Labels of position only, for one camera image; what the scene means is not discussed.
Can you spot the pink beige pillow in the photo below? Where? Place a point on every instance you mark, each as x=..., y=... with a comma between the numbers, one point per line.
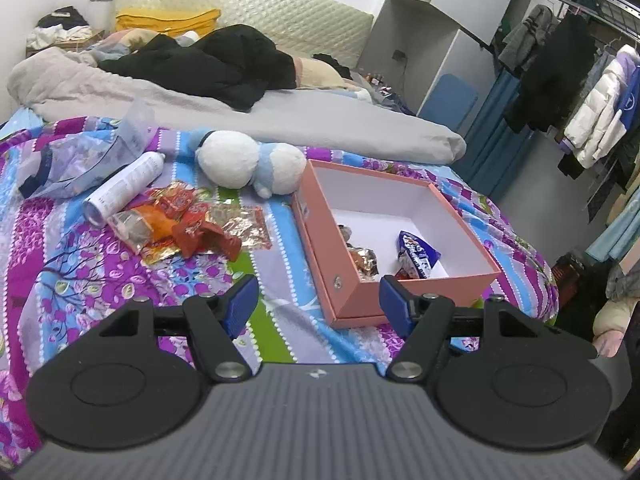
x=315, y=74

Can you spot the cardboard bedside box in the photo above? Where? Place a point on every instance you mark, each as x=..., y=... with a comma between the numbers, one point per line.
x=90, y=39

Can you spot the teal hanging garment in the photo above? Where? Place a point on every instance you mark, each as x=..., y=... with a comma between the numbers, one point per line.
x=617, y=230

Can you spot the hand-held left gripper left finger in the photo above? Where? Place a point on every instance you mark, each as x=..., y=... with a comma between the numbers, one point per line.
x=241, y=305

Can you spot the small bottles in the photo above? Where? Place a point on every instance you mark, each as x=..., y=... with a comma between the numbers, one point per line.
x=380, y=80

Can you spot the blue snack packet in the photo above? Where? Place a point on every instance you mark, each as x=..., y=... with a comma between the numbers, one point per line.
x=417, y=255

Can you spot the black hanging coat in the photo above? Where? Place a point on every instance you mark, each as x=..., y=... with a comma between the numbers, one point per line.
x=555, y=70

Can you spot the metal clothes rack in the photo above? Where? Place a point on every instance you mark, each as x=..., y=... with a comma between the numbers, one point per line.
x=615, y=7

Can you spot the gold foil snack packet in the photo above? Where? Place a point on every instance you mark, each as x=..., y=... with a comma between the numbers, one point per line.
x=242, y=224

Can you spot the white puffer jacket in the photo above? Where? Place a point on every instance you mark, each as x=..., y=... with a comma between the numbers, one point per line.
x=595, y=115

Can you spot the yellow blanket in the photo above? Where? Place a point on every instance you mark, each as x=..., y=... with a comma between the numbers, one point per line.
x=165, y=20

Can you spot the black jacket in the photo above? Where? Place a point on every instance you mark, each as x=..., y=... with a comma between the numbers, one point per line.
x=210, y=67

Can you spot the clear plastic bag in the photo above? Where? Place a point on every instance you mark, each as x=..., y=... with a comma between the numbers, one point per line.
x=75, y=165

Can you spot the dark cloth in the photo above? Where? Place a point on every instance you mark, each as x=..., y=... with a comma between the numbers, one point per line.
x=330, y=62

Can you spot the white spray can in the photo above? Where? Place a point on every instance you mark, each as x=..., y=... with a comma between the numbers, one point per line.
x=125, y=185

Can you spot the purple floral bedsheet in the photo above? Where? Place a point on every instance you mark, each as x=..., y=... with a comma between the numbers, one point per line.
x=60, y=270

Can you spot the white blue plush toy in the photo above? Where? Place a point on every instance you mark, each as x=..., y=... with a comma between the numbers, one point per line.
x=230, y=160

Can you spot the pile of clothes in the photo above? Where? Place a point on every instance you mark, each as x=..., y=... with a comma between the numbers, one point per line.
x=55, y=32

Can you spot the red snack packet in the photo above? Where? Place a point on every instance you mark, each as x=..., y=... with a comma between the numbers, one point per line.
x=200, y=235

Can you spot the yellow orange snack packet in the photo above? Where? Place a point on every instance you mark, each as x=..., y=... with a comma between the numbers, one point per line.
x=160, y=252

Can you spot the cream quilted headboard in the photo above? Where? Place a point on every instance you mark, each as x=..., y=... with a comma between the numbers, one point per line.
x=280, y=5

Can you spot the clear brownish snack packet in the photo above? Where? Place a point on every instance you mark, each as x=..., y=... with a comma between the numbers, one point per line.
x=130, y=225

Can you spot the blue padded board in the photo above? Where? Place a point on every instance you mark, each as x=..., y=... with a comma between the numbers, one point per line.
x=447, y=102

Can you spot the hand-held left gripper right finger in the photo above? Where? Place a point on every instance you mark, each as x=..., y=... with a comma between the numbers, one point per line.
x=395, y=305

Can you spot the grey duvet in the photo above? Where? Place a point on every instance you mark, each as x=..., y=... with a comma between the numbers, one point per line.
x=325, y=120

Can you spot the wall socket with plug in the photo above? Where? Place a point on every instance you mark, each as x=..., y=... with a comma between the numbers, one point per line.
x=400, y=55

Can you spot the grey striped hanging garment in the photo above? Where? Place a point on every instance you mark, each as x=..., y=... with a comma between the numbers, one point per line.
x=525, y=35

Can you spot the blue curtain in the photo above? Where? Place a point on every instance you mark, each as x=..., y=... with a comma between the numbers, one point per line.
x=492, y=145

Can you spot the pink cloth bundle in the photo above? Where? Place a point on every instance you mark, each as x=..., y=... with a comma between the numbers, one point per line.
x=612, y=325

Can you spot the red patterned box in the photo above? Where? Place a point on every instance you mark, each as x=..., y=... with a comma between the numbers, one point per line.
x=567, y=275

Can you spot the pink cardboard box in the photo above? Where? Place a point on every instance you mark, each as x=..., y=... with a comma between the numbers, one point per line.
x=350, y=300

